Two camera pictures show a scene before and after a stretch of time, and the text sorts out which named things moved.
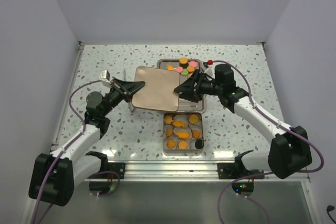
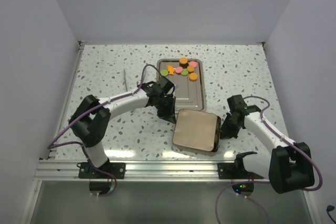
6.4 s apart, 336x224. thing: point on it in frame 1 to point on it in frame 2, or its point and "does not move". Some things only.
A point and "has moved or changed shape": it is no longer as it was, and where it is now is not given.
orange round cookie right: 190,68 does not move
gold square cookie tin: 183,134 to 217,135
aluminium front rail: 181,171 does not move
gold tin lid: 158,92 has moved or changed shape
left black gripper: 125,89 to 169,115
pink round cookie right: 193,63 does not move
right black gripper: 187,88 to 225,132
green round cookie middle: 185,72 does not move
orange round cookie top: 183,60 does not move
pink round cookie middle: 179,69 does not move
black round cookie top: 184,66 does not move
